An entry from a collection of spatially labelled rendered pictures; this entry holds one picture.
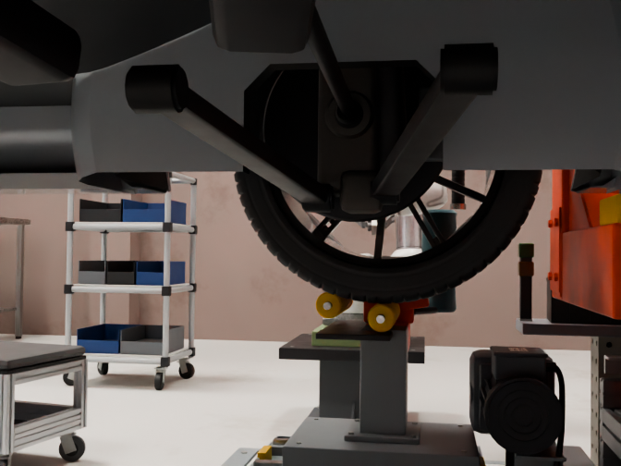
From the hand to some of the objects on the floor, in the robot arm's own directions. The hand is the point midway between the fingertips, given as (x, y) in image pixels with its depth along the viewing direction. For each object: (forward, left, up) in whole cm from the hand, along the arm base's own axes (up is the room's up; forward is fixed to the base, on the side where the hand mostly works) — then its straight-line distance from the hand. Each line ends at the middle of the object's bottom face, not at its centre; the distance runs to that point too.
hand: (373, 227), depth 223 cm
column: (+14, +63, -71) cm, 96 cm away
